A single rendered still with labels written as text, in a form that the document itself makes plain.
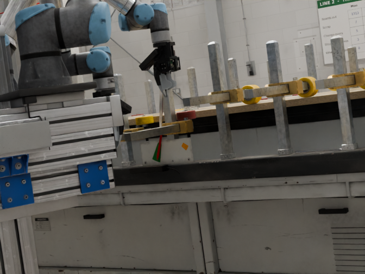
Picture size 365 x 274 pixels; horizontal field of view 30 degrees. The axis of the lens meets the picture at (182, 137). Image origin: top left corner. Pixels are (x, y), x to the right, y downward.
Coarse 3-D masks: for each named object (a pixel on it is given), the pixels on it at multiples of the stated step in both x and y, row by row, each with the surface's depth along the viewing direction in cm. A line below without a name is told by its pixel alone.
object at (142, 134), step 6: (168, 126) 272; (174, 126) 275; (132, 132) 255; (138, 132) 255; (144, 132) 258; (150, 132) 261; (156, 132) 265; (162, 132) 268; (168, 132) 271; (126, 138) 252; (132, 138) 251; (138, 138) 254; (144, 138) 258
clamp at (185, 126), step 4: (188, 120) 278; (164, 124) 282; (168, 124) 281; (172, 124) 280; (180, 124) 278; (184, 124) 277; (188, 124) 278; (192, 124) 280; (180, 128) 278; (184, 128) 277; (188, 128) 278; (192, 128) 280; (176, 132) 279; (180, 132) 278; (184, 132) 277; (188, 132) 277
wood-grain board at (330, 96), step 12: (312, 96) 270; (324, 96) 261; (336, 96) 258; (360, 96) 253; (204, 108) 337; (228, 108) 284; (240, 108) 281; (252, 108) 278; (264, 108) 275; (132, 120) 312; (156, 120) 305
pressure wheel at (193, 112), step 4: (180, 112) 283; (184, 112) 282; (188, 112) 282; (192, 112) 283; (180, 116) 283; (184, 116) 282; (188, 116) 282; (192, 116) 283; (180, 120) 283; (188, 136) 286
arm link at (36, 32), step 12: (24, 12) 188; (36, 12) 187; (48, 12) 189; (24, 24) 188; (36, 24) 188; (48, 24) 188; (24, 36) 188; (36, 36) 188; (48, 36) 188; (60, 36) 189; (24, 48) 189; (36, 48) 188; (48, 48) 189; (60, 48) 193
